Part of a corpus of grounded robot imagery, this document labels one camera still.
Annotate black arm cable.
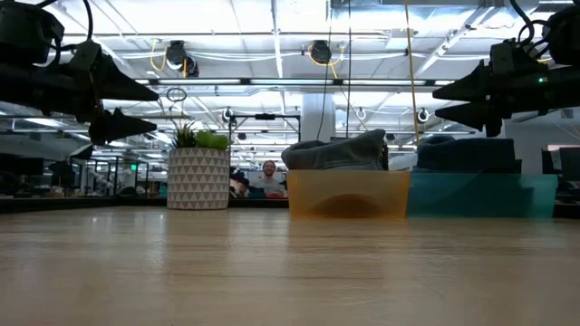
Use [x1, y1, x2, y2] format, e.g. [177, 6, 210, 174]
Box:
[34, 0, 95, 52]
[509, 0, 552, 62]

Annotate black background rig frame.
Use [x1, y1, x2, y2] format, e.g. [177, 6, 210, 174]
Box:
[227, 112, 302, 169]

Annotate black hanging cable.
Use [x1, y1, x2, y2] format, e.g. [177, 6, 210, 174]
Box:
[345, 0, 353, 137]

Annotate teal translucent plastic bin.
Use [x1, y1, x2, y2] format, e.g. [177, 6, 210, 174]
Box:
[406, 173, 559, 219]

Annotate orange translucent plastic bin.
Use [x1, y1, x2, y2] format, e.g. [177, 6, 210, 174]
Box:
[285, 169, 411, 222]

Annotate potted plant patterned pot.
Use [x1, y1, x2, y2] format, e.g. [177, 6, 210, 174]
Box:
[166, 120, 233, 211]

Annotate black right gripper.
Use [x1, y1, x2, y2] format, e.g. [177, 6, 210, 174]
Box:
[432, 61, 543, 139]

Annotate black aluminium rig frame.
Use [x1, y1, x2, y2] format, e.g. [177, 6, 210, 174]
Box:
[0, 195, 580, 219]

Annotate person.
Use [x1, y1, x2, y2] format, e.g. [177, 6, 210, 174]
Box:
[247, 159, 290, 199]

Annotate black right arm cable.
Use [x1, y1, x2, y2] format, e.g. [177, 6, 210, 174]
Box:
[509, 0, 552, 62]

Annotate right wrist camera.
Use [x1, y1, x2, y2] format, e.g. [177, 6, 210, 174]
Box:
[488, 38, 518, 76]

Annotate blue denim baseball cap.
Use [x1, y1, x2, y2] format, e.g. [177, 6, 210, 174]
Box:
[415, 134, 517, 171]

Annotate black ceiling cable reel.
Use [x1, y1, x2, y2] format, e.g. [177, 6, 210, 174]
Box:
[163, 39, 201, 79]
[309, 39, 334, 66]

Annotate yellow hanging cable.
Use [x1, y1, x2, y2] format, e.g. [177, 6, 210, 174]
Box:
[403, 0, 426, 147]

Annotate long ceiling light strip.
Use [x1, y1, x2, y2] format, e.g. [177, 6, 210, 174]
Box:
[135, 77, 454, 88]

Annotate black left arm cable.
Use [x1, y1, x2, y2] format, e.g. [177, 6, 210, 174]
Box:
[34, 0, 95, 52]

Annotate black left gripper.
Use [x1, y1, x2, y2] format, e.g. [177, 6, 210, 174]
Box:
[44, 53, 160, 146]

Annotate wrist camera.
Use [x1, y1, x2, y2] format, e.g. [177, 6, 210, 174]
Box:
[488, 38, 518, 76]
[67, 39, 103, 76]

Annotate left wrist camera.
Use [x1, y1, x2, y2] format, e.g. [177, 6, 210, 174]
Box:
[67, 39, 103, 76]

